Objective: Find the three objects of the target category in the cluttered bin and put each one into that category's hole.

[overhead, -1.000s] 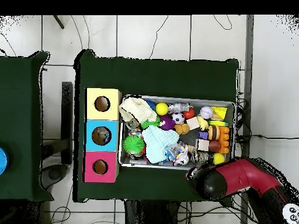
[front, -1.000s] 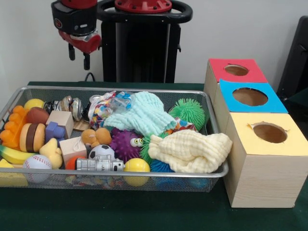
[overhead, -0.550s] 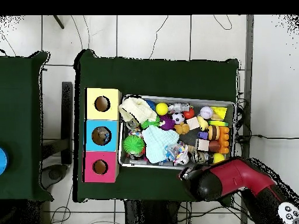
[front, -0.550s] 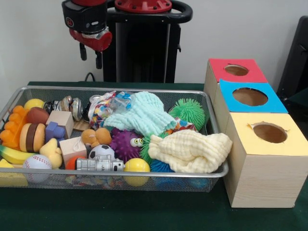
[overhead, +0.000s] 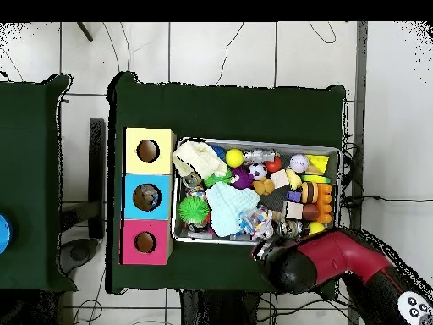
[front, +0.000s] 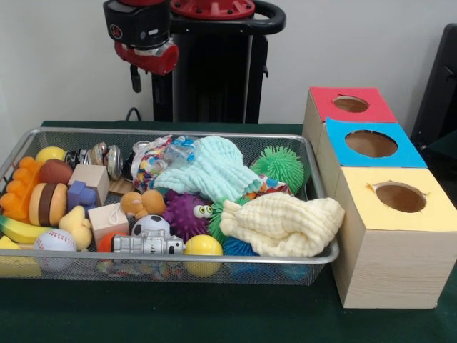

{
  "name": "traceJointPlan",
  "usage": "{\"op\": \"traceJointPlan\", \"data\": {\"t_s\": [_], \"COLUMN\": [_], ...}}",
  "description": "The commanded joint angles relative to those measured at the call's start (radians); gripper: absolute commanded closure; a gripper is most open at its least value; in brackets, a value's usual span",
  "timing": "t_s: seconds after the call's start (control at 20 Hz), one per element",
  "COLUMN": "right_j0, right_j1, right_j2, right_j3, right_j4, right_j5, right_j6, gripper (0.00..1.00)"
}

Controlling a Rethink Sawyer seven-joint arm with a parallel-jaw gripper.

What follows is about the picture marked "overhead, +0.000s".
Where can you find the small green spiky toy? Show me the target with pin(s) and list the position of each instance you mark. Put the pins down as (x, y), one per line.
(218, 179)

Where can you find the small red ball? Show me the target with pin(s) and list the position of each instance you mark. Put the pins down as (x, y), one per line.
(273, 165)

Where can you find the yellow toy banana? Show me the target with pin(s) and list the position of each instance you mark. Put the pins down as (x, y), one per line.
(316, 179)

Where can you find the small wooden block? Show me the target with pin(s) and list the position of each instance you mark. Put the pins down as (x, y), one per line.
(279, 179)

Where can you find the clear bottle with blue label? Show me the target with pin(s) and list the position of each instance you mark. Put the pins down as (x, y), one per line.
(252, 218)

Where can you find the orange plush toy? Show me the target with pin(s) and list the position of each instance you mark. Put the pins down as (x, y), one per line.
(264, 187)

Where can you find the purple fuzzy toy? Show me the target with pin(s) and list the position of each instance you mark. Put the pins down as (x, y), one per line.
(242, 179)

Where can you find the silver robot toy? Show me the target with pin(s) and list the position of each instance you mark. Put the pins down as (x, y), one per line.
(260, 156)

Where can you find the dark green side table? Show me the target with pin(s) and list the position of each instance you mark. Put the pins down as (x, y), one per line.
(34, 135)

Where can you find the orange spiky toy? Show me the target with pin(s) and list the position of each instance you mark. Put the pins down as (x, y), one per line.
(325, 202)

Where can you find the wooden box with three holes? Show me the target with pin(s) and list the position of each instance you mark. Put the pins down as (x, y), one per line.
(132, 203)

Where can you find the mint green cloth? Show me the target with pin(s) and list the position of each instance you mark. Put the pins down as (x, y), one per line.
(226, 206)

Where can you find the small soccer ball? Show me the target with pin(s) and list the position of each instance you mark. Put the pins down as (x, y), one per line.
(258, 171)

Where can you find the pale yellow cloth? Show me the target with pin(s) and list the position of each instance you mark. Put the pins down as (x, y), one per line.
(199, 159)

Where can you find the tan wooden cube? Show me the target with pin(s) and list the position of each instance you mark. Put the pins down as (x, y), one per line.
(293, 210)

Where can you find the blue spiky ball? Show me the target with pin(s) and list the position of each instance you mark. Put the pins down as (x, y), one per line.
(218, 150)

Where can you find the small yellow ball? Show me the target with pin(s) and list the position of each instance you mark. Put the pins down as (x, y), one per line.
(315, 227)

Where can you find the green fuzzy toy with eyes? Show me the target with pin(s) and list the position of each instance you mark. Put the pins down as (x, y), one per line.
(194, 210)

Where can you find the clear mesh bin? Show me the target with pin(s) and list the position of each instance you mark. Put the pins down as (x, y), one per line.
(203, 239)

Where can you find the brown toy football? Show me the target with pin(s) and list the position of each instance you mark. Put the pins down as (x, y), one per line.
(310, 212)

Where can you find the blue round plate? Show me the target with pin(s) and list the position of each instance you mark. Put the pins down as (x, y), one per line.
(3, 233)

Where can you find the white baseball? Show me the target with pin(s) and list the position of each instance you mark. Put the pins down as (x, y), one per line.
(298, 162)

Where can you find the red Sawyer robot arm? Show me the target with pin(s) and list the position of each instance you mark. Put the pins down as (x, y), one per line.
(338, 261)

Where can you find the crushed silver can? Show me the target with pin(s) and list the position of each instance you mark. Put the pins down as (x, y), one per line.
(289, 227)
(191, 179)

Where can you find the purple block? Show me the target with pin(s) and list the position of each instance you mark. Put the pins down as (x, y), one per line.
(293, 196)

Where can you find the white multicoloured printed packet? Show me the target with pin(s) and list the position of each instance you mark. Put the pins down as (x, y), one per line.
(264, 225)

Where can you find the yellow duck toy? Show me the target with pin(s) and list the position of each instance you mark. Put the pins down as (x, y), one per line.
(293, 177)

